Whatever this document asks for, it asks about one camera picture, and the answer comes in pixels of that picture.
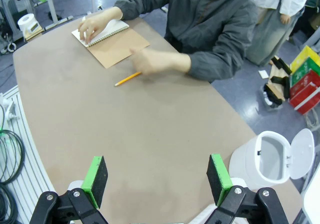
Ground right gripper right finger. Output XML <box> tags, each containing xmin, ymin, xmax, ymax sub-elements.
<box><xmin>204</xmin><ymin>153</ymin><xmax>290</xmax><ymax>224</ymax></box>

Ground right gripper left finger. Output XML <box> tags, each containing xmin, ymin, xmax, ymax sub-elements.
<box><xmin>29</xmin><ymin>155</ymin><xmax>110</xmax><ymax>224</ymax></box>

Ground spiral notebook brown cover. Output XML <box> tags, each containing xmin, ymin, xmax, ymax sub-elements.
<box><xmin>71</xmin><ymin>18</ymin><xmax>151</xmax><ymax>69</ymax></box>

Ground yellow pencil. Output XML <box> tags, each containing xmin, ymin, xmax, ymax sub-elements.
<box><xmin>114</xmin><ymin>71</ymin><xmax>143</xmax><ymax>87</ymax></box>

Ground person's right forearm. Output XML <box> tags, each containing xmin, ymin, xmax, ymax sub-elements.
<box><xmin>113</xmin><ymin>0</ymin><xmax>176</xmax><ymax>20</ymax></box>

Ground person's left forearm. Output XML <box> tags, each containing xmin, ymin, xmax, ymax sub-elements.
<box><xmin>186</xmin><ymin>29</ymin><xmax>247</xmax><ymax>83</ymax></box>

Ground person's right hand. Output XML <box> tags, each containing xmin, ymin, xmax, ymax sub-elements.
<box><xmin>77</xmin><ymin>6</ymin><xmax>124</xmax><ymax>44</ymax></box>

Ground person's left hand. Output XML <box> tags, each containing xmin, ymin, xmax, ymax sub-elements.
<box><xmin>129</xmin><ymin>47</ymin><xmax>192</xmax><ymax>76</ymax></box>

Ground white lidded trash bin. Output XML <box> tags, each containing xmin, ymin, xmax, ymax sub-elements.
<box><xmin>228</xmin><ymin>128</ymin><xmax>315</xmax><ymax>190</ymax></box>

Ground white tissue roll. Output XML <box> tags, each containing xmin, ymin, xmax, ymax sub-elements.
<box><xmin>17</xmin><ymin>13</ymin><xmax>36</xmax><ymax>31</ymax></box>

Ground small white green device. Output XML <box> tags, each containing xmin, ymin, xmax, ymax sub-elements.
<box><xmin>26</xmin><ymin>21</ymin><xmax>42</xmax><ymax>34</ymax></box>

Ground small wooden board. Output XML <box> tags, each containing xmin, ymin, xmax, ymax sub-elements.
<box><xmin>24</xmin><ymin>26</ymin><xmax>44</xmax><ymax>42</ymax></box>

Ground white grooved platform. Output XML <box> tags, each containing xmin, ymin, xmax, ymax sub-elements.
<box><xmin>0</xmin><ymin>85</ymin><xmax>57</xmax><ymax>224</ymax></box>

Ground white connector block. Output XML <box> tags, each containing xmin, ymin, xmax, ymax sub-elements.
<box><xmin>0</xmin><ymin>94</ymin><xmax>20</xmax><ymax>121</ymax></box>

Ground wooden boards with black brackets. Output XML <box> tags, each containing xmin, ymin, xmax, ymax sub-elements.
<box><xmin>259</xmin><ymin>55</ymin><xmax>293</xmax><ymax>105</ymax></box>

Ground red recycling bag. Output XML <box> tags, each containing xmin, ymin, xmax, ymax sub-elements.
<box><xmin>289</xmin><ymin>69</ymin><xmax>320</xmax><ymax>115</ymax></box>

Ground green recycling bag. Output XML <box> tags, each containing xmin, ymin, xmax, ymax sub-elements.
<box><xmin>291</xmin><ymin>56</ymin><xmax>320</xmax><ymax>81</ymax></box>

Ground yellow recycling bag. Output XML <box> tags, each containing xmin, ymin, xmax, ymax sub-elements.
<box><xmin>289</xmin><ymin>45</ymin><xmax>320</xmax><ymax>72</ymax></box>

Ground tall mannequin in white shirt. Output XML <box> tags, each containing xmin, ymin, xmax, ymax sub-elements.
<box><xmin>246</xmin><ymin>0</ymin><xmax>315</xmax><ymax>66</ymax></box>

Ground person in grey jacket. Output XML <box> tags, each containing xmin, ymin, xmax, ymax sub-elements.
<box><xmin>113</xmin><ymin>0</ymin><xmax>260</xmax><ymax>83</ymax></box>

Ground black coiled cables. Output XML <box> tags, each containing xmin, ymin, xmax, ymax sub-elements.
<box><xmin>0</xmin><ymin>129</ymin><xmax>26</xmax><ymax>224</ymax></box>

